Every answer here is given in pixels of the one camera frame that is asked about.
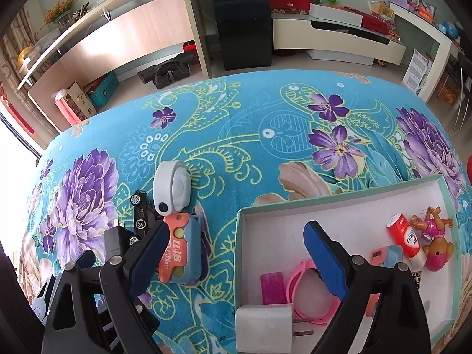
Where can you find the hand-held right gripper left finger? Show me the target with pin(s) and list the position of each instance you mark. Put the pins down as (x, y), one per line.
(147, 261)

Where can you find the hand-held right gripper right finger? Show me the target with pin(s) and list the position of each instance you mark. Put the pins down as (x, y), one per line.
(324, 265)

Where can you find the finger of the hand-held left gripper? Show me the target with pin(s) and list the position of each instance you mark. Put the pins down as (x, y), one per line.
(87, 259)

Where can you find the orange toy knife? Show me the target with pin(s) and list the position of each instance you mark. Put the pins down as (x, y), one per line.
(175, 250)

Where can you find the black power adapter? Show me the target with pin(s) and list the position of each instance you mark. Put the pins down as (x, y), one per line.
(114, 243)

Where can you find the pink wristband watch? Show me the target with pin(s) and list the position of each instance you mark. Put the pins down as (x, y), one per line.
(295, 284)

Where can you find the pink stick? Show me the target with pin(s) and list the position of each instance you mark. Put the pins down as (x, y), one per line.
(273, 287)

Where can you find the light blue eraser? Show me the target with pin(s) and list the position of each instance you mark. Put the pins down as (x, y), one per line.
(387, 255)

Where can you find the green rimmed cardboard box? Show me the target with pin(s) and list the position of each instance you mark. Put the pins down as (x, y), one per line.
(265, 228)

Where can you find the red white glue stick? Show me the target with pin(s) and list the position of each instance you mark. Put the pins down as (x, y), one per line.
(405, 239)

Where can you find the white power adapter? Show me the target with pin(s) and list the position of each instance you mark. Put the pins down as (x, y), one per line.
(261, 326)

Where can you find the black toy car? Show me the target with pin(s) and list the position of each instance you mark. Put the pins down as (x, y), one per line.
(142, 214)

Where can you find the grey blue small case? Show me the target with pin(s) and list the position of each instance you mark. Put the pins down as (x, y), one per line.
(197, 250)

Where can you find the black gold patterned lighter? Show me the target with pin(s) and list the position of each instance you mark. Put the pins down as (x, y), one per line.
(416, 284)

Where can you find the pink toy dog figure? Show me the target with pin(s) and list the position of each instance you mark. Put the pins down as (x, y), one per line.
(437, 250)

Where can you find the red paper bag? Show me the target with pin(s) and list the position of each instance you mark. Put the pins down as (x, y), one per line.
(68, 112)

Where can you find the brown cardboard box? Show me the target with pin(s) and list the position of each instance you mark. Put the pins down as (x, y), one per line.
(81, 99)

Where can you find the floral turquoise blanket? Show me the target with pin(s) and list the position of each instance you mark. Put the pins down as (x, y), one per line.
(236, 125)

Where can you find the red flat plastic piece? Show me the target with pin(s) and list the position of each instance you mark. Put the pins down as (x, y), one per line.
(469, 169)

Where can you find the black exercise device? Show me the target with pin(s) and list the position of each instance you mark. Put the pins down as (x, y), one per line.
(166, 70)

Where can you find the white drawer unit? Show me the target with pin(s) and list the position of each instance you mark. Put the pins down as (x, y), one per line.
(416, 70)

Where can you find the wooden shelf desk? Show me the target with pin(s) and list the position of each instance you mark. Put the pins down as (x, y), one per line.
(121, 40)

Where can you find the dark chair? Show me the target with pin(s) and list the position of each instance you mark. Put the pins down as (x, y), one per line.
(461, 84)

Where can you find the cream television stand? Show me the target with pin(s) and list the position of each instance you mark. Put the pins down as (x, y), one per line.
(332, 35)

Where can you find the red flat box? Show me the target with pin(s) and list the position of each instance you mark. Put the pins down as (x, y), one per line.
(379, 24)

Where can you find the yellow flower bouquet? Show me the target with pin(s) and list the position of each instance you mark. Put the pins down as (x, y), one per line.
(64, 9)

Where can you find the white flat box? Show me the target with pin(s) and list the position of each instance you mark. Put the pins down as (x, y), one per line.
(333, 13)

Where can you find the black water dispenser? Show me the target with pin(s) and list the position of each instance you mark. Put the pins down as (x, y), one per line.
(239, 22)

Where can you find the white side desk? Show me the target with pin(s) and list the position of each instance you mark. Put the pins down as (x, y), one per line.
(424, 25)

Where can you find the red gift box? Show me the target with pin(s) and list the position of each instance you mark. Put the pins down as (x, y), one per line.
(289, 3)

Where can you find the white small camera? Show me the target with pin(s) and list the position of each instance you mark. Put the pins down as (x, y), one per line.
(171, 188)

